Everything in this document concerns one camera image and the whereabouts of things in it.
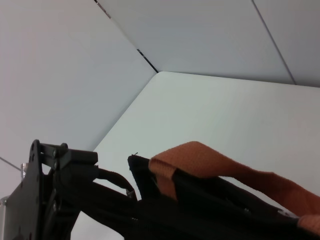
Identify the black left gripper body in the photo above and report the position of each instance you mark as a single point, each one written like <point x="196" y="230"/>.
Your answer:
<point x="30" y="212"/>

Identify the silver zipper pull tab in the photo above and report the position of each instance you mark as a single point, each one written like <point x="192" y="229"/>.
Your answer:
<point x="130" y="193"/>

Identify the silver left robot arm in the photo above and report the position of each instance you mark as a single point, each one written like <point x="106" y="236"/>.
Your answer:
<point x="3" y="220"/>

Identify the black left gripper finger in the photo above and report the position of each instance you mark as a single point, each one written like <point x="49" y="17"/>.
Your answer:
<point x="77" y="162"/>

